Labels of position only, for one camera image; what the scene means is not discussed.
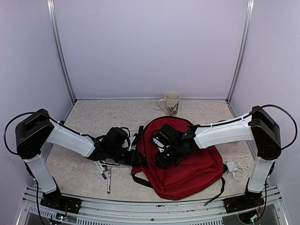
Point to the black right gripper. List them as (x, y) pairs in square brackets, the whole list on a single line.
[(163, 163)]

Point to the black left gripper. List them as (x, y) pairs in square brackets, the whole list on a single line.
[(134, 160)]

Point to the red student backpack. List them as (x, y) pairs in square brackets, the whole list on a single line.
[(191, 173)]

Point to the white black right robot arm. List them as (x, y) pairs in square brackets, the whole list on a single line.
[(257, 126)]

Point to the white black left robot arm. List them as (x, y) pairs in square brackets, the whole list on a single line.
[(39, 129)]

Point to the grey silver marker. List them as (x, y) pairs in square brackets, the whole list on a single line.
[(109, 179)]

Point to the white marker blue cap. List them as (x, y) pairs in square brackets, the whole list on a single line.
[(101, 170)]

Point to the white patterned ceramic mug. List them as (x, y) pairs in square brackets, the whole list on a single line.
[(170, 103)]

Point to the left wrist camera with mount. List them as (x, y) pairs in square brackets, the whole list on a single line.
[(132, 141)]

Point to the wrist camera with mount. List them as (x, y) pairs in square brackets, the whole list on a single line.
[(160, 140), (132, 141)]

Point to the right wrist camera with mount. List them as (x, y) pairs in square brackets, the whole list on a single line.
[(160, 140)]

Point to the white charger with cable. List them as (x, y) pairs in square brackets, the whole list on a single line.
[(238, 169)]

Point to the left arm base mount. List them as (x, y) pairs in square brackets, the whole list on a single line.
[(55, 200)]

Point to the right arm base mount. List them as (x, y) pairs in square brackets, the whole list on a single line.
[(243, 202)]

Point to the aluminium front rail frame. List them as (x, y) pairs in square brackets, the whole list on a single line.
[(95, 211)]

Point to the right aluminium corner post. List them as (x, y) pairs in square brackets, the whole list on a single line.
[(242, 50)]

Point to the aluminium corner post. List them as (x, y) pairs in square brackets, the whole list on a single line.
[(242, 50), (59, 49)]

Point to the left aluminium corner post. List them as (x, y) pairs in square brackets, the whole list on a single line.
[(59, 49)]

